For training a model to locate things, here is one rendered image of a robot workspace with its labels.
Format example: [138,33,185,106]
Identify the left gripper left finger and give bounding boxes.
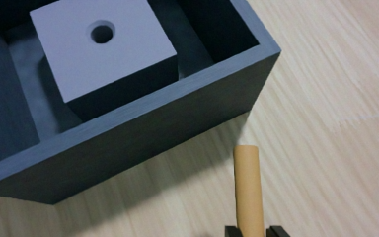
[224,225,244,237]

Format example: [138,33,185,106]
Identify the dark grey open box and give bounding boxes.
[0,0,282,205]

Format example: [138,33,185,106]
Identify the grey-blue square block with hole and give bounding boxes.
[30,0,179,123]

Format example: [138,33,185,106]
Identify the tan wooden peg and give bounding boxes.
[233,145,265,237]

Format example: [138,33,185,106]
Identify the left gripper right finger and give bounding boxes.
[265,225,291,237]

